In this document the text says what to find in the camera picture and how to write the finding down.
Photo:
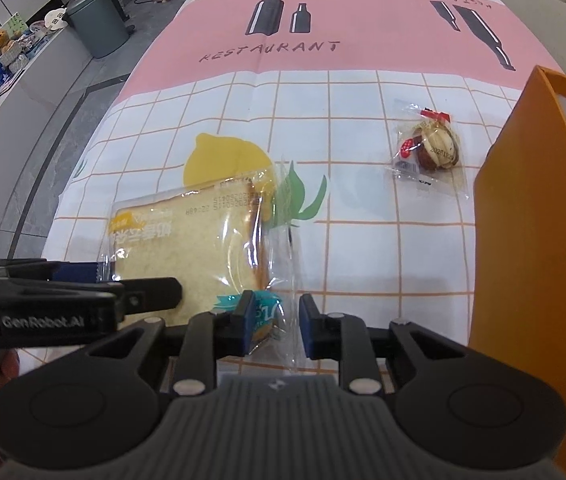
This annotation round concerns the grey trash bin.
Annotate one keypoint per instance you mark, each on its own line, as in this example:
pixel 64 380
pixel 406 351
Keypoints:
pixel 95 25

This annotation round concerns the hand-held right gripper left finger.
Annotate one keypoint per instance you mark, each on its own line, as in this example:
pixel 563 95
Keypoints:
pixel 246 320

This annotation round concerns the orange box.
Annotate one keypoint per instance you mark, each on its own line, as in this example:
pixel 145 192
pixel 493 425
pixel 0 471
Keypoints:
pixel 528 260

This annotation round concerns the white low cabinet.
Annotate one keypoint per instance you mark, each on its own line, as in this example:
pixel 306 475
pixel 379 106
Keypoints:
pixel 13 125

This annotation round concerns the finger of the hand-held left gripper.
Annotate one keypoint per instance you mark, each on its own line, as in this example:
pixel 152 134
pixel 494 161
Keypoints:
pixel 153 294
pixel 80 271

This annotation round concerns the white paper fan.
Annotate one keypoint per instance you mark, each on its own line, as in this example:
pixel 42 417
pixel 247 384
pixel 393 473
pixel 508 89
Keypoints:
pixel 55 20

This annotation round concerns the date walnut snack packet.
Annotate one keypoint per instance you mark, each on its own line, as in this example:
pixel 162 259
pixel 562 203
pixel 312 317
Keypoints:
pixel 430 147

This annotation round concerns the pink checked printed tablecloth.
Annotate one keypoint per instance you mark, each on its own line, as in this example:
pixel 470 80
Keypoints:
pixel 363 220

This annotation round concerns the sliced bread packet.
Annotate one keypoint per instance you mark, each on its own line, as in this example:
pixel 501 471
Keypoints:
pixel 188 240

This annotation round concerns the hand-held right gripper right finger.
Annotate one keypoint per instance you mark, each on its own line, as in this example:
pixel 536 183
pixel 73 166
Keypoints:
pixel 308 327

